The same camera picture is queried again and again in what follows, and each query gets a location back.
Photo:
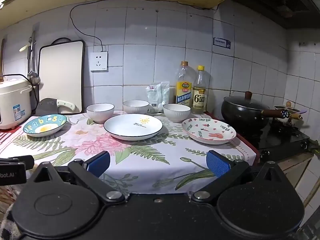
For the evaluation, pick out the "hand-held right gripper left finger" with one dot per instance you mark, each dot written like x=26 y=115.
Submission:
x=98 y=163

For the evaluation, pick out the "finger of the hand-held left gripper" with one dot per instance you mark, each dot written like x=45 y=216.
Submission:
x=22 y=160

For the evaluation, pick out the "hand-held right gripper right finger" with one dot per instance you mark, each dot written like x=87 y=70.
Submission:
x=217 y=163

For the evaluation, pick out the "pink rabbit-print plate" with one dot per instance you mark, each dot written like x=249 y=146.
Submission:
x=208 y=131

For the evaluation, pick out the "blue egg-print plate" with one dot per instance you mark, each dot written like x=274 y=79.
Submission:
x=45 y=127

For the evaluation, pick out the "white sun-print plate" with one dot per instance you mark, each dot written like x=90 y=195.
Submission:
x=132 y=127

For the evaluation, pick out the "white ribbed bowl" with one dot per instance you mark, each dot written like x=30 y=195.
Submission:
x=100 y=113
x=177 y=113
x=136 y=107

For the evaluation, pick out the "red striped cloth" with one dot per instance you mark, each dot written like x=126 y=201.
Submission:
x=6 y=137

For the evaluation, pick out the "floral tablecloth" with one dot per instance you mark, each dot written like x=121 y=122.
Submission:
x=150 y=160

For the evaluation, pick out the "black lidded wok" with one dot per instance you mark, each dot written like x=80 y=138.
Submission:
x=242 y=115

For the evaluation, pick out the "white rice cooker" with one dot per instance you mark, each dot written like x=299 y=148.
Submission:
x=12 y=100

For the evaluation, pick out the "black gas stove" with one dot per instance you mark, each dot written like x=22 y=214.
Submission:
x=277 y=140

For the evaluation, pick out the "clear vinegar bottle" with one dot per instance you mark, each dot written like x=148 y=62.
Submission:
x=200 y=95

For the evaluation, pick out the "cooking oil bottle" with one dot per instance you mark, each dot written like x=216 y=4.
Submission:
x=184 y=90

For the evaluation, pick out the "small enamel pot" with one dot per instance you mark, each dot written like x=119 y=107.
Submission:
x=285 y=113

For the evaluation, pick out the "white powder bag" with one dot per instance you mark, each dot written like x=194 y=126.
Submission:
x=153 y=96

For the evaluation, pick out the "clear plastic seasoning bag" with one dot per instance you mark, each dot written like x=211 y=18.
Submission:
x=165 y=92

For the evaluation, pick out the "white cutting board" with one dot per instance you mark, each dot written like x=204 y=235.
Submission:
x=61 y=75

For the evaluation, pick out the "hanging metal ladle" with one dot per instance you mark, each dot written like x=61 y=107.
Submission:
x=32 y=62

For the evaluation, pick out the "wooden spatula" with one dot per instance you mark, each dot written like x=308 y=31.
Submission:
x=2 y=55

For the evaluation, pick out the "range hood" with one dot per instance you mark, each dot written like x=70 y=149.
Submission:
x=280 y=0

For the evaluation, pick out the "white wall socket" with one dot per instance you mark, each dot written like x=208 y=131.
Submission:
x=99 y=61

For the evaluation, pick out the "blue wall sticker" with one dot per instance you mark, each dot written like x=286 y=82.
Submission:
x=222 y=43

